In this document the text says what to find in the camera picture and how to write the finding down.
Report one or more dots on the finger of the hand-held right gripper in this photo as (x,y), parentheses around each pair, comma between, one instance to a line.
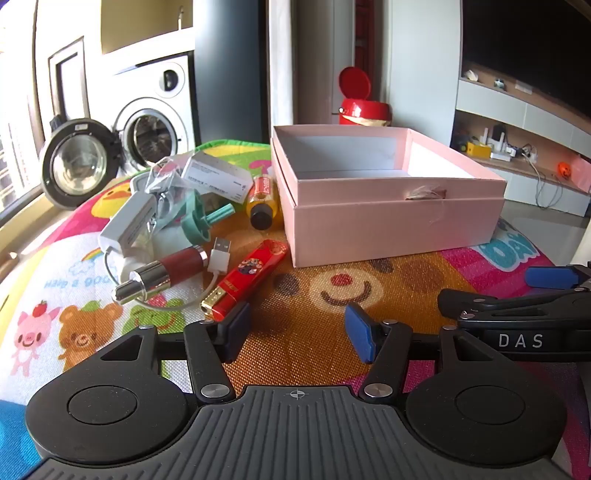
(549,277)
(475,307)

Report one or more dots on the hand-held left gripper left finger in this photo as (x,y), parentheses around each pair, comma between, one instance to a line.
(235,328)

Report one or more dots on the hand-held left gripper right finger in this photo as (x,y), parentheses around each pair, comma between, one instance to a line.
(358,333)

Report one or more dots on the red patterned stick gold end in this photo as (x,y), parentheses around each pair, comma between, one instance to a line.
(249,272)

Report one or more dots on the pink cardboard box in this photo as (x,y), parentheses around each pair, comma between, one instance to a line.
(392,221)

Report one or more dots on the yellow liquid bottle black cap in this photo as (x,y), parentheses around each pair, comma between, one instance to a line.
(264,201)

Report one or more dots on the white charger adapter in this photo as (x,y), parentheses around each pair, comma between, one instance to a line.
(129,221)

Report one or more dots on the colourful cartoon play mat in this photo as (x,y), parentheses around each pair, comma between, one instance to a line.
(300,295)

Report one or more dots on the red and silver metal cylinder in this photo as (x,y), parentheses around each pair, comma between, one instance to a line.
(161,272)

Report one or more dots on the orange pumpkin toy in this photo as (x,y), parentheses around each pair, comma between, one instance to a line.
(564,170)

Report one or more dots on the pink paper sheet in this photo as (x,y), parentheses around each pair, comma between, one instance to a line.
(582,173)

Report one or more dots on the teal plastic piece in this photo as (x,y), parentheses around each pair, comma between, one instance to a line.
(198,221)

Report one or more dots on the white router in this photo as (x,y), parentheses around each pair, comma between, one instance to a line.
(499,147)

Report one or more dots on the clear plastic bag white label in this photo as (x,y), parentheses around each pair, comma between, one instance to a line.
(217,177)

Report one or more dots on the red trash can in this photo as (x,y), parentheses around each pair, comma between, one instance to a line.
(364,108)

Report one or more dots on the round washing machine door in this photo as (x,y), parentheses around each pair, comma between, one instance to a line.
(76,164)

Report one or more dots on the white washing machine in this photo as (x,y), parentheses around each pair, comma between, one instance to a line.
(157,106)

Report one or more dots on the black television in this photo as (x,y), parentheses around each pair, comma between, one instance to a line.
(531,41)

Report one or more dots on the framed cabinet door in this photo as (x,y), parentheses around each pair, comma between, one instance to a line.
(69,78)

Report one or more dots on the white wall cabinet unit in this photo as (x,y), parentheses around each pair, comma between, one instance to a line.
(517,110)

